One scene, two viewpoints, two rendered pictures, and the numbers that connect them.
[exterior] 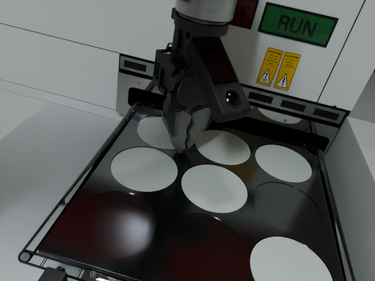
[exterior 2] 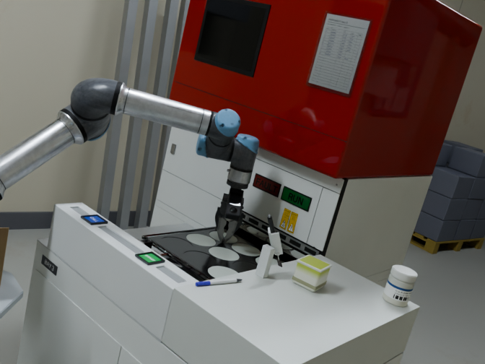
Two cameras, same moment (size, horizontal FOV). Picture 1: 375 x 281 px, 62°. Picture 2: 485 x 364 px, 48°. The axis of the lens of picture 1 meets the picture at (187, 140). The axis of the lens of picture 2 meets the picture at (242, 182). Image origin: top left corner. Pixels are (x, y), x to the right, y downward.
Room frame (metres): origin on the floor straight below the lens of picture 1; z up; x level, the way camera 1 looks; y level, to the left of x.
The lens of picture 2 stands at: (-0.99, -0.96, 1.54)
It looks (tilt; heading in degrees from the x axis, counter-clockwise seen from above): 14 degrees down; 34
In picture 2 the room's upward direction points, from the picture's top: 14 degrees clockwise
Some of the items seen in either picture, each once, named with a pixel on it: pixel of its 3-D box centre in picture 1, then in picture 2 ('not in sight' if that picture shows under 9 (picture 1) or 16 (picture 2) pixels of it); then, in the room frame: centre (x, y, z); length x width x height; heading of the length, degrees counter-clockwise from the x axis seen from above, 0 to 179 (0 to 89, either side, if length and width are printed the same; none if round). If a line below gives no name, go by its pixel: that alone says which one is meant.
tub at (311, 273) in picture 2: not in sight; (311, 273); (0.29, -0.39, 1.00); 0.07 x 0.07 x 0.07; 4
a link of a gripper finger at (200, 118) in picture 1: (188, 122); (230, 230); (0.43, 0.00, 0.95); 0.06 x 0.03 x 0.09; 36
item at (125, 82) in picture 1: (220, 118); (261, 245); (0.56, -0.06, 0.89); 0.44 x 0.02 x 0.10; 85
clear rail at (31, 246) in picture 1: (98, 157); (185, 232); (0.36, 0.13, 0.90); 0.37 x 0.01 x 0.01; 175
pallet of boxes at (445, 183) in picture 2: not in sight; (445, 193); (5.12, 0.54, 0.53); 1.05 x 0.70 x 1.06; 166
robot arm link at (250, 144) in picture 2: not in sight; (244, 152); (0.42, 0.02, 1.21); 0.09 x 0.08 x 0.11; 137
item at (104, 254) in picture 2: not in sight; (116, 263); (-0.01, 0.04, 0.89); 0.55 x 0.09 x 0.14; 85
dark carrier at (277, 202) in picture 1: (214, 188); (224, 254); (0.35, -0.05, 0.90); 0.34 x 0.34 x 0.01; 85
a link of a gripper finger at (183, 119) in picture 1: (172, 124); (221, 227); (0.42, 0.03, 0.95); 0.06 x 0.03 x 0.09; 36
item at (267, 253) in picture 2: not in sight; (271, 252); (0.22, -0.29, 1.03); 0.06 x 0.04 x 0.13; 175
